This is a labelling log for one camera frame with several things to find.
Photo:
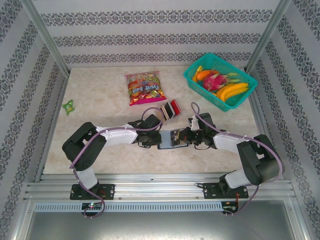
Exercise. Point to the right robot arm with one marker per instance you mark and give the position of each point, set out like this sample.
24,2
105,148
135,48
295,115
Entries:
227,142

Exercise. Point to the small circuit board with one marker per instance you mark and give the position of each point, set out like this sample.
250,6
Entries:
230,207
91,206

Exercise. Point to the small green candy wrapper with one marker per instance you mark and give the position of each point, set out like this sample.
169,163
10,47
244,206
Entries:
69,107

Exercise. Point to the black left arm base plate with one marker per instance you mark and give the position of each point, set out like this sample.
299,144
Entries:
108,191

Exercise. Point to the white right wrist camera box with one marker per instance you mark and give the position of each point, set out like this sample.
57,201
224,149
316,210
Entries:
193,123

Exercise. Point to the black credit card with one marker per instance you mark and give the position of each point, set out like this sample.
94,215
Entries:
175,139
169,111

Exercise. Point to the orange mango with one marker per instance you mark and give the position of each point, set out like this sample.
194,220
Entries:
203,74

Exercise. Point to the gold credit card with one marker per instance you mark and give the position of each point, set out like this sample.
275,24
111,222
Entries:
163,113

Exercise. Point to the blue card holder wallet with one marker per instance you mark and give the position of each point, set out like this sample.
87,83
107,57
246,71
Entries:
165,140

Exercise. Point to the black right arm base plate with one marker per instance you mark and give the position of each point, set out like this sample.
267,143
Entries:
208,191

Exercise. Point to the teal plastic basket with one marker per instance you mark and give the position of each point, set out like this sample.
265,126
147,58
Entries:
197,83

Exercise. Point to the aluminium side rail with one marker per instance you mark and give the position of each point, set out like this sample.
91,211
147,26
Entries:
52,125
260,112

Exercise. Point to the yellow banana bunch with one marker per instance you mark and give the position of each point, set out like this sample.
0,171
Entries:
233,90

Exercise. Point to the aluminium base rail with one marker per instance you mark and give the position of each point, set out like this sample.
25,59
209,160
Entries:
155,188

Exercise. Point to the small yellow fruit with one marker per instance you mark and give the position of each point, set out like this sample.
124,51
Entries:
199,68

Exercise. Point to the aluminium frame post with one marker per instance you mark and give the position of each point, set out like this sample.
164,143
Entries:
265,37
47,37

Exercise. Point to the red credit card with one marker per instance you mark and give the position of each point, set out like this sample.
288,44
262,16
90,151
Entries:
175,107

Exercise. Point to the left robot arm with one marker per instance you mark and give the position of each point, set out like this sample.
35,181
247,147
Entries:
120,136

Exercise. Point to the pink dragon fruit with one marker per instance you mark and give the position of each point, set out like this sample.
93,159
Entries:
212,81

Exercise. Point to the colourful fruit candy bag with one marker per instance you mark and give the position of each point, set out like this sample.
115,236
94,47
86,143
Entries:
145,87

